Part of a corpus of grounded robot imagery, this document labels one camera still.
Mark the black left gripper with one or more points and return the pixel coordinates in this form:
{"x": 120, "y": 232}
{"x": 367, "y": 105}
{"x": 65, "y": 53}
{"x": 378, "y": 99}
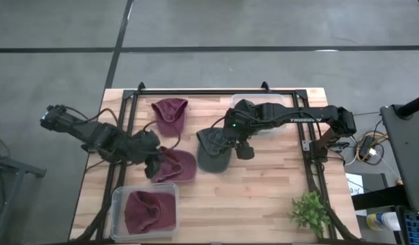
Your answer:
{"x": 145, "y": 146}

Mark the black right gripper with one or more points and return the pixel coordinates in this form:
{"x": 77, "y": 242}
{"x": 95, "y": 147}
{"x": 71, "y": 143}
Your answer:
{"x": 243, "y": 119}

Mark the dark green baseball cap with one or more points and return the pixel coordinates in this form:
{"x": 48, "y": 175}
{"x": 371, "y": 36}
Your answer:
{"x": 213, "y": 160}

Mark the maroon baseball cap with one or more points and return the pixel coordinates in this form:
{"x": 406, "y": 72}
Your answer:
{"x": 148, "y": 211}
{"x": 170, "y": 119}
{"x": 182, "y": 166}

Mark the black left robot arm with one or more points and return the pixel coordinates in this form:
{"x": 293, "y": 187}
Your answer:
{"x": 90, "y": 134}

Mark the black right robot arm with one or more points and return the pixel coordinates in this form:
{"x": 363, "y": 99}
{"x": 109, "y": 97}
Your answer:
{"x": 298, "y": 117}

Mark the clear plastic bin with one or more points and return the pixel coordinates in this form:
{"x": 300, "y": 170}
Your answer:
{"x": 277, "y": 98}
{"x": 117, "y": 234}

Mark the green plant in white pot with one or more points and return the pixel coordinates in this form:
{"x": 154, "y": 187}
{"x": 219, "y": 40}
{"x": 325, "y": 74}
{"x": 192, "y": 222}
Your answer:
{"x": 309, "y": 211}

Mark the white paper sheet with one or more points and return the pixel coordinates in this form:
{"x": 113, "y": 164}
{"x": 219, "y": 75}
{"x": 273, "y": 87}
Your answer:
{"x": 354, "y": 183}

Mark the black power box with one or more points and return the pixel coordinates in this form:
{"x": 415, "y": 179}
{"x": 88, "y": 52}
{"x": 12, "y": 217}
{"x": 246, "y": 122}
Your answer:
{"x": 366, "y": 146}

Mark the grey metal stand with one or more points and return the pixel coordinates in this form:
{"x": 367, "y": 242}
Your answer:
{"x": 12, "y": 170}

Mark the white bottle yellow cap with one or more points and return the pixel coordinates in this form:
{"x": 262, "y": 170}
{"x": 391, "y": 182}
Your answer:
{"x": 383, "y": 221}

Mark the dark grey computer monitor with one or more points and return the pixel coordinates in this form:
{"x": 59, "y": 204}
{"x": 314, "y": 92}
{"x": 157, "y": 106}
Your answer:
{"x": 406, "y": 153}

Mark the black monitor pole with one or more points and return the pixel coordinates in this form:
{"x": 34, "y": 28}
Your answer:
{"x": 411, "y": 105}

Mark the laptop with blue keyboard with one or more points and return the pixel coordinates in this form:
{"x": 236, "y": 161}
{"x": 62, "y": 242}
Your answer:
{"x": 415, "y": 228}

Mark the black aluminium table frame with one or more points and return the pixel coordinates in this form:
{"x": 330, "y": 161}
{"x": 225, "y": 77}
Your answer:
{"x": 213, "y": 92}

